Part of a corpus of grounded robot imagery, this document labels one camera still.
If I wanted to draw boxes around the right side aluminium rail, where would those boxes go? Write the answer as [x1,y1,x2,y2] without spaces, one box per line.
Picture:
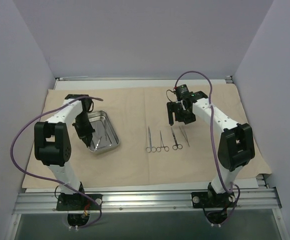
[225,76,270,188]

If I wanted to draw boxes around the front aluminium rail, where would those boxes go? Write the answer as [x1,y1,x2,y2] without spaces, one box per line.
[13,188,282,214]

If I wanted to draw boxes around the steel surgical scissors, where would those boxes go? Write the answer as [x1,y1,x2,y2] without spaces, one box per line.
[146,127,157,153]

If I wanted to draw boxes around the steel instrument tray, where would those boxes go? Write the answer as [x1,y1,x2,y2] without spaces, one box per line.
[88,110,120,154]

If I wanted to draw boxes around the back aluminium rail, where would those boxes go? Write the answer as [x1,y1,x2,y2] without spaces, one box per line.
[55,75,233,81]

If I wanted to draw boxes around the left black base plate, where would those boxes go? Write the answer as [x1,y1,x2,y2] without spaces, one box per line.
[56,193,99,211]

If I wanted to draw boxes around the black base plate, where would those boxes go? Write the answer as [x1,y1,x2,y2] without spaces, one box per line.
[191,191,236,209]
[56,193,99,211]

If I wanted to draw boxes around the aluminium rail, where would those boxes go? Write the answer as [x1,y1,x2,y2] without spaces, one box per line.
[13,188,282,214]
[55,75,233,81]
[225,76,270,188]

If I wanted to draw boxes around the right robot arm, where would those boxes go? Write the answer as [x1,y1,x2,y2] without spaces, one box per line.
[166,84,255,207]

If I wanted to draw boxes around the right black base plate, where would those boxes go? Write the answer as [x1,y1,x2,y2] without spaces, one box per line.
[191,191,236,209]

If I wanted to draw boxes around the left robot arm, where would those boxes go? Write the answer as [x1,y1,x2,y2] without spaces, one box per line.
[34,94,95,210]

